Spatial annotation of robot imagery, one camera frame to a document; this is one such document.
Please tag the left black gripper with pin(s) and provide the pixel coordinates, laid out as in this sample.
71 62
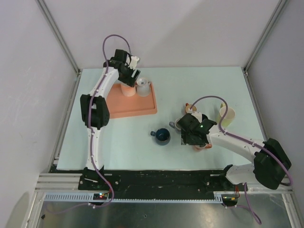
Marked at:
129 80

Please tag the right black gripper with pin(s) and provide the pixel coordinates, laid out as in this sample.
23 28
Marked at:
185 139

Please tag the large peach mug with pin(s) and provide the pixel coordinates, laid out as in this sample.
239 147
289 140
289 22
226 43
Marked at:
127 90

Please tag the grey blue mug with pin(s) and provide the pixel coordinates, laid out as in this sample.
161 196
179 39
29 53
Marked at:
175 125

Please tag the small pink mug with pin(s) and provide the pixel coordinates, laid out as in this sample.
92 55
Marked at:
202 147

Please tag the clear glass mug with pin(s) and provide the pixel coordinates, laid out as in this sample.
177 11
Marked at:
143 87

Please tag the orange mug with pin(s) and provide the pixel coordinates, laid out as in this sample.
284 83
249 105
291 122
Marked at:
189 108

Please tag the dark blue mug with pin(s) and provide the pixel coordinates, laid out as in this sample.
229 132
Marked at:
162 136

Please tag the yellow faceted mug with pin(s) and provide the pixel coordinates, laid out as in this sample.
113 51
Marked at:
228 118

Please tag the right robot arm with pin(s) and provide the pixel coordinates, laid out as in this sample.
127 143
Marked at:
268 160

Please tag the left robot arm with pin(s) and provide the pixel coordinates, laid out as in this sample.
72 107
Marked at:
94 109

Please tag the salmon plastic tray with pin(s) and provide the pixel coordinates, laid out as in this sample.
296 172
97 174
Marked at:
121 106

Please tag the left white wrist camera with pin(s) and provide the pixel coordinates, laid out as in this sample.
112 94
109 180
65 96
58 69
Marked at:
133 61

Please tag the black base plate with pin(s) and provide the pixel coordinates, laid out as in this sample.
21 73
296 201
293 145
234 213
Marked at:
153 184

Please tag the right aluminium frame post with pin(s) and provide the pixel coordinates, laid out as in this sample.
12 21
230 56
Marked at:
276 14

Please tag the aluminium frame post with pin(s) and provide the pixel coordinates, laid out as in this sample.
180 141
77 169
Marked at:
276 14
57 34

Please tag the left aluminium frame post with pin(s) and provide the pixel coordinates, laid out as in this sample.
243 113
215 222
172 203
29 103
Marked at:
57 34

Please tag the aluminium front rail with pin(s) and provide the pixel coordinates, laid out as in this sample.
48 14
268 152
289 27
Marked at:
68 182

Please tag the white cable duct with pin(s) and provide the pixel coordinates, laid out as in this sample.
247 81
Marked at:
98 197

